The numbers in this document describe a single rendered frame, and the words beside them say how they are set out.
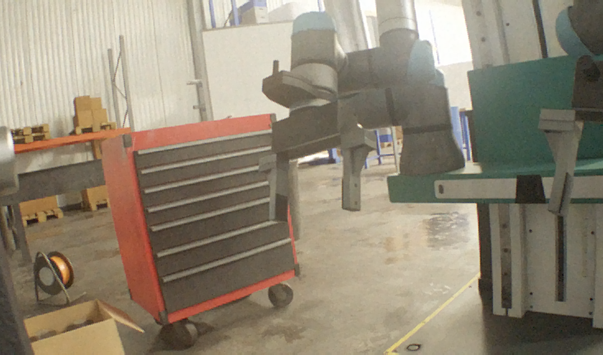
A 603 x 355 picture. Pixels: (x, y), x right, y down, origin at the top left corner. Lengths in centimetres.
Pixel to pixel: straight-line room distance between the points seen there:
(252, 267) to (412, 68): 141
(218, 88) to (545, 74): 357
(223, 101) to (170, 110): 633
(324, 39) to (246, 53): 363
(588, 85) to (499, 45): 60
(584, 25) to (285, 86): 42
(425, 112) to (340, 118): 36
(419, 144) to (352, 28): 28
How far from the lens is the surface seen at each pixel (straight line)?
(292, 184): 339
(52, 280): 297
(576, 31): 65
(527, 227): 111
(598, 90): 45
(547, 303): 117
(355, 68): 76
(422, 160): 92
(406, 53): 75
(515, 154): 100
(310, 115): 64
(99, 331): 182
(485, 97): 101
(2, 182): 21
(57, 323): 211
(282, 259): 206
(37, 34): 1014
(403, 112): 94
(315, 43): 69
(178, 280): 181
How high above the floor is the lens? 85
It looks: 6 degrees down
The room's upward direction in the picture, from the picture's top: 9 degrees counter-clockwise
